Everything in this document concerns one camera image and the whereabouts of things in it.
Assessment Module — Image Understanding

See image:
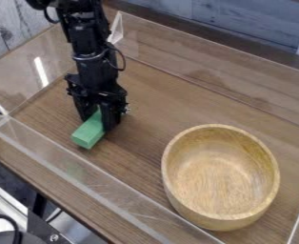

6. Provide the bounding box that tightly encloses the black cable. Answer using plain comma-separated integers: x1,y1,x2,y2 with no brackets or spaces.
0,212,22,244

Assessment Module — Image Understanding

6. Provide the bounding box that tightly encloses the black metal bracket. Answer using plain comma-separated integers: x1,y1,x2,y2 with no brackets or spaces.
26,211,71,244

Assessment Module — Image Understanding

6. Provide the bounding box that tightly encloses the clear acrylic corner bracket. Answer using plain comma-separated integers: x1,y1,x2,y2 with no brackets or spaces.
107,11,122,44

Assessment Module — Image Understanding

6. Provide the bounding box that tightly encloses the brown wooden bowl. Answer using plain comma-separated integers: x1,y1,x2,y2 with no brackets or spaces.
161,124,281,232

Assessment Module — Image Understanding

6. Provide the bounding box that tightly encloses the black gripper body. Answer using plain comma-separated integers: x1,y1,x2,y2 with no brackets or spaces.
64,51,126,105

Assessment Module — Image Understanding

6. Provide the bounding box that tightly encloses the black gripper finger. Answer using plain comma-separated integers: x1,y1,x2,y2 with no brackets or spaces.
99,102,127,132
72,94,97,121

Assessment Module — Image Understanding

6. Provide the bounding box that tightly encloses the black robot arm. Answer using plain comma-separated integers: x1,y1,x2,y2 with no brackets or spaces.
24,0,126,132

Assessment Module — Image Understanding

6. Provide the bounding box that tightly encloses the green rectangular block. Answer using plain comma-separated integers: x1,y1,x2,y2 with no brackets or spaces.
70,111,103,150

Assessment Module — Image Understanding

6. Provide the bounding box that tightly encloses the clear acrylic enclosure wall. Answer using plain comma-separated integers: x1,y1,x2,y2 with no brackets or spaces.
0,14,299,244

